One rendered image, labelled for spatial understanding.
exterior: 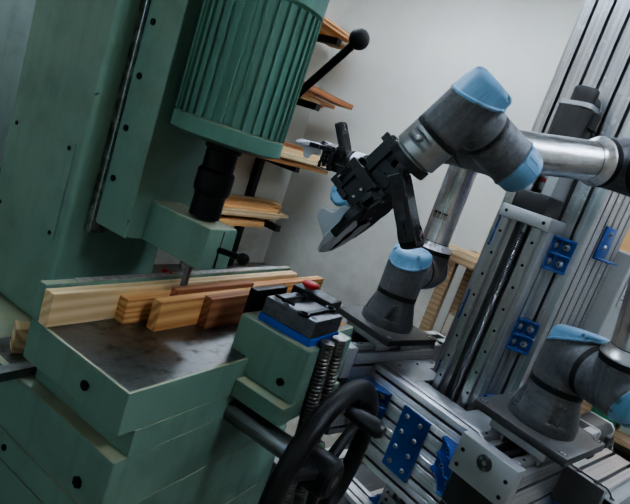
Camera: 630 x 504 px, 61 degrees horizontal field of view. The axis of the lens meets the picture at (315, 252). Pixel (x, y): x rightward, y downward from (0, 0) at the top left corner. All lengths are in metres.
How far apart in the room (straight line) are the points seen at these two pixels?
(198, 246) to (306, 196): 3.99
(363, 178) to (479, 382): 0.82
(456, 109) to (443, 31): 3.78
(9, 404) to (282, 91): 0.60
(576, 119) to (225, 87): 0.91
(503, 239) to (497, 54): 3.00
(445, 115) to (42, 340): 0.63
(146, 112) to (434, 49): 3.77
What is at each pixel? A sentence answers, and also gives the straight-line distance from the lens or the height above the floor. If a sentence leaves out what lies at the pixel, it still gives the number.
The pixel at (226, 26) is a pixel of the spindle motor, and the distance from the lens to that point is 0.80.
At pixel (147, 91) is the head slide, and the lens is 0.90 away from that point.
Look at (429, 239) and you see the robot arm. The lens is 1.62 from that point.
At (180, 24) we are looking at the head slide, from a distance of 0.88.
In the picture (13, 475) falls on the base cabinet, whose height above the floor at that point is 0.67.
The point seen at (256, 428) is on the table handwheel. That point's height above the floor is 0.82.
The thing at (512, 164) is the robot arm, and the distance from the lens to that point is 0.83.
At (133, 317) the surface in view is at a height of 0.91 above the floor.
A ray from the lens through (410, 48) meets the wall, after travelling 4.61.
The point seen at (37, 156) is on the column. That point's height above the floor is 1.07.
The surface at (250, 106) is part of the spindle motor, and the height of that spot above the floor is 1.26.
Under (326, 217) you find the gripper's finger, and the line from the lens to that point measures 0.85.
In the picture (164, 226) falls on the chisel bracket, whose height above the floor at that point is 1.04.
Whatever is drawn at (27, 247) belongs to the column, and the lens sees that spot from 1.05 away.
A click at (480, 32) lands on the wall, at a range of 4.45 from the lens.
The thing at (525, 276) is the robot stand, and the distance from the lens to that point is 1.42.
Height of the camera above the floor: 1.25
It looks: 11 degrees down
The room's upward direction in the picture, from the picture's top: 19 degrees clockwise
